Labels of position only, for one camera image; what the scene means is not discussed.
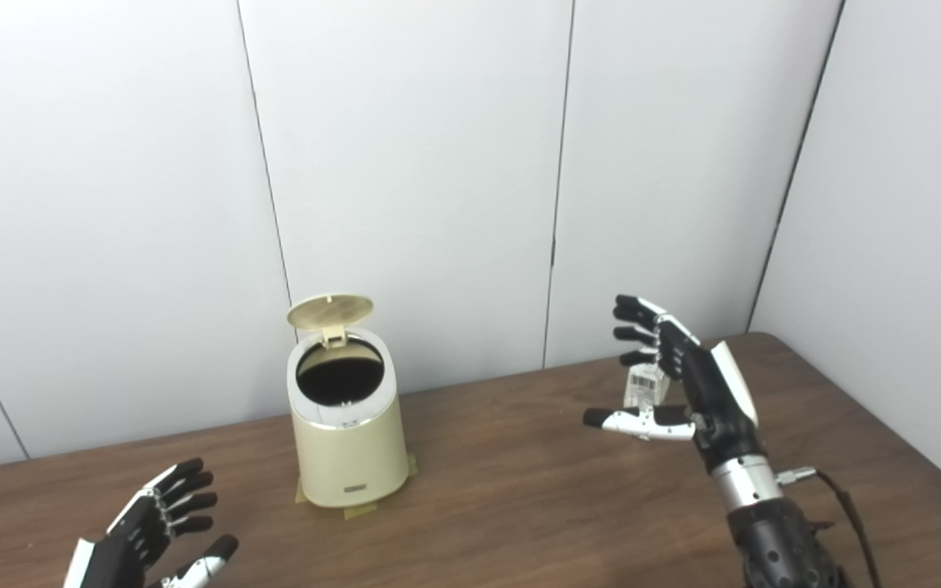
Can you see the yellowish masking tape piece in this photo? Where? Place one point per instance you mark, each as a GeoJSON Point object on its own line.
{"type": "Point", "coordinates": [360, 511]}
{"type": "Point", "coordinates": [301, 494]}
{"type": "Point", "coordinates": [412, 465]}

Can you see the cream round bin lid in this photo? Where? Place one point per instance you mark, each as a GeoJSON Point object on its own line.
{"type": "Point", "coordinates": [330, 310]}

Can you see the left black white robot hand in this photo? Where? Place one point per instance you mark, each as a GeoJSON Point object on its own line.
{"type": "Point", "coordinates": [123, 547]}

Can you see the white green milk carton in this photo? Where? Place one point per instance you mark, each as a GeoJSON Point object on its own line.
{"type": "Point", "coordinates": [644, 388]}

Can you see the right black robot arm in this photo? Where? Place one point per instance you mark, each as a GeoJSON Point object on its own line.
{"type": "Point", "coordinates": [773, 539]}

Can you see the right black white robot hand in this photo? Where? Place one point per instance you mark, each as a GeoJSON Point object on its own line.
{"type": "Point", "coordinates": [720, 400]}

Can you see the cream-colored trash bin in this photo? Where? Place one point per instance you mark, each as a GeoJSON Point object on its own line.
{"type": "Point", "coordinates": [348, 457]}

